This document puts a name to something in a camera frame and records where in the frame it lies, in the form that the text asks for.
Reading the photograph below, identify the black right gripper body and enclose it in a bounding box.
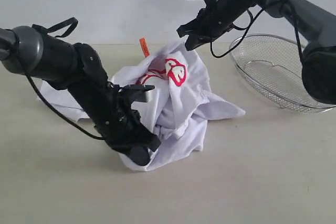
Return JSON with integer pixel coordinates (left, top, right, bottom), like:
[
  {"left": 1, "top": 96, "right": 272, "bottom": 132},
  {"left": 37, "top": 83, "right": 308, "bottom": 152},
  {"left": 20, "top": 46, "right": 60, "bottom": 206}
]
[{"left": 177, "top": 0, "right": 249, "bottom": 40}]

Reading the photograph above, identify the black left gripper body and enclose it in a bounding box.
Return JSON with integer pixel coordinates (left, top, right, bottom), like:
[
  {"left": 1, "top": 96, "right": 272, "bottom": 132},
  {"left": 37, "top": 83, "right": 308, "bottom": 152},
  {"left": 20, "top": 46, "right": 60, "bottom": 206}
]
[{"left": 68, "top": 79, "right": 161, "bottom": 154}]

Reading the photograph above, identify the white t-shirt red print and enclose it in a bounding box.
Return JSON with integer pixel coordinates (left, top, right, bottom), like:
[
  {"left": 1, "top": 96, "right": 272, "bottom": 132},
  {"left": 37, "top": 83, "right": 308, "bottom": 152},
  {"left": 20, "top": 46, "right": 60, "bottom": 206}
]
[{"left": 36, "top": 37, "right": 247, "bottom": 173}]

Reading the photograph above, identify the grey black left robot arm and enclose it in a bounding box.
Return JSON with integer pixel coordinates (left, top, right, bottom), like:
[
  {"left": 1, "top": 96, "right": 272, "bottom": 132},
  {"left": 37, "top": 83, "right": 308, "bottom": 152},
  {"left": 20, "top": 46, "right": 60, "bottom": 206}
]
[{"left": 1, "top": 26, "right": 161, "bottom": 166}]

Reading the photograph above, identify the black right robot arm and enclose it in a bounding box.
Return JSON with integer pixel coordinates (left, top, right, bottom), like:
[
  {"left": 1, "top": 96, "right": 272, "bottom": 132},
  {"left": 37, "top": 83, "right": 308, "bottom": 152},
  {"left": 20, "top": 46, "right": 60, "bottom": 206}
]
[{"left": 177, "top": 0, "right": 335, "bottom": 104}]

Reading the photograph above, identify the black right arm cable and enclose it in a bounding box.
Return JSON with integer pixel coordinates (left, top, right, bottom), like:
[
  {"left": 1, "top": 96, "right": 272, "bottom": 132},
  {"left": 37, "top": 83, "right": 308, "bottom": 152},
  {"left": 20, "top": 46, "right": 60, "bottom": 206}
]
[{"left": 209, "top": 0, "right": 305, "bottom": 65}]

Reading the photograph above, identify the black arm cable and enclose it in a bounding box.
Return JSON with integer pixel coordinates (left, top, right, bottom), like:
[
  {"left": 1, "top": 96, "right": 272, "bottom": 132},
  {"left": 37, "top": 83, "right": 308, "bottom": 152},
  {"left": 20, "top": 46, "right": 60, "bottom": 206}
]
[
  {"left": 25, "top": 17, "right": 106, "bottom": 140},
  {"left": 209, "top": 0, "right": 305, "bottom": 65}
]

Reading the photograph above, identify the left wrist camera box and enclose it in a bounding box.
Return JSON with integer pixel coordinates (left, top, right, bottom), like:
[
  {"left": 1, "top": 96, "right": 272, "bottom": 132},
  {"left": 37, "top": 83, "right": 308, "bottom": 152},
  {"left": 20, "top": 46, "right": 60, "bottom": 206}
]
[{"left": 120, "top": 84, "right": 155, "bottom": 104}]

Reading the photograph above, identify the metal wire mesh basket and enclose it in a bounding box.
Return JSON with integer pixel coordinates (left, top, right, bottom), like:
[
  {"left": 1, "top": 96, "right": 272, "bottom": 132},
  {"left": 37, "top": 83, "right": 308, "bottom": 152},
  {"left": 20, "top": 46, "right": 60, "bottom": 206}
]
[{"left": 229, "top": 34, "right": 335, "bottom": 113}]

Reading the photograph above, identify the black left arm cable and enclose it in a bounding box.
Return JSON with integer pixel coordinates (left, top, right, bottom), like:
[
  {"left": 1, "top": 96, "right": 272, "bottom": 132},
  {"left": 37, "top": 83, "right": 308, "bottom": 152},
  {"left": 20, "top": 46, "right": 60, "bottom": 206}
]
[{"left": 25, "top": 17, "right": 106, "bottom": 140}]

